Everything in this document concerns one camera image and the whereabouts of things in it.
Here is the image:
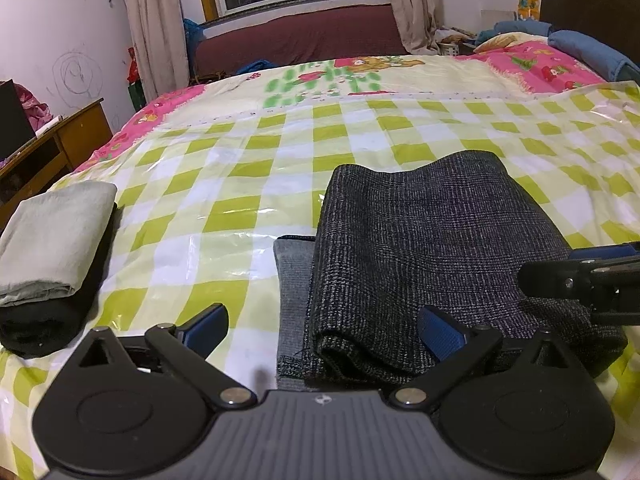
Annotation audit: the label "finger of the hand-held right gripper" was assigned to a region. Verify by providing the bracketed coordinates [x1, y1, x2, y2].
[517, 259, 640, 329]
[567, 240, 640, 266]

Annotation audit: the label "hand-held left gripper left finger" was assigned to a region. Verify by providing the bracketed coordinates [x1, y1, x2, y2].
[75, 302, 258, 410]

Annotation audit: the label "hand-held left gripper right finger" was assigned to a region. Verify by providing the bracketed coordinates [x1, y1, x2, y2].
[389, 305, 586, 411]

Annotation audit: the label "dark grey checked pants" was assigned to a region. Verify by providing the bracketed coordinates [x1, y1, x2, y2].
[274, 150, 628, 391]

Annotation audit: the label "green checked plastic sheet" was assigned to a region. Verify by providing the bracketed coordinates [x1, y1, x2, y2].
[0, 82, 640, 480]

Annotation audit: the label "folded black cloth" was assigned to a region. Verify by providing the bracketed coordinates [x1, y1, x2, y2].
[0, 202, 118, 359]

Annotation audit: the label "folded light grey cloth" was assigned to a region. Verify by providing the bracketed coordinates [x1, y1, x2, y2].
[0, 181, 118, 307]

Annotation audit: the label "blue pillow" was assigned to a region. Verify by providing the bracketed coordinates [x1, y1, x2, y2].
[547, 30, 640, 83]

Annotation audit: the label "wooden cabinet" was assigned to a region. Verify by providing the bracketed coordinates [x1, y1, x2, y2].
[0, 97, 113, 218]

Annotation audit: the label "yellow printed pillow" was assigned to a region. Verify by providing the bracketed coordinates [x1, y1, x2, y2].
[472, 32, 536, 55]

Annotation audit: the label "dark wooden headboard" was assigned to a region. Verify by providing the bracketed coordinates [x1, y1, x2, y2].
[540, 0, 640, 61]

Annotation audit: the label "yellow snack bag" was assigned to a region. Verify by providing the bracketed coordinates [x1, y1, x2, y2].
[514, 0, 542, 23]

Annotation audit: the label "small blue cloth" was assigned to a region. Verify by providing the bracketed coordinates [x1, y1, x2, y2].
[235, 59, 276, 76]

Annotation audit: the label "red and green bag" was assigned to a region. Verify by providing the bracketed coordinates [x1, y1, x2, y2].
[126, 47, 146, 111]

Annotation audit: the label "pink cloth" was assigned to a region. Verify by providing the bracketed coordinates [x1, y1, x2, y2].
[12, 82, 55, 133]

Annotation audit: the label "black television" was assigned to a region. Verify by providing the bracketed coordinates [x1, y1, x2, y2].
[0, 79, 37, 161]

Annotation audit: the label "beige curtain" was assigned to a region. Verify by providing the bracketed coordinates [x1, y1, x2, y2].
[382, 0, 446, 56]
[115, 0, 193, 113]

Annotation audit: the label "maroon sofa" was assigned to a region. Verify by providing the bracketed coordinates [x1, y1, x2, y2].
[192, 2, 408, 78]

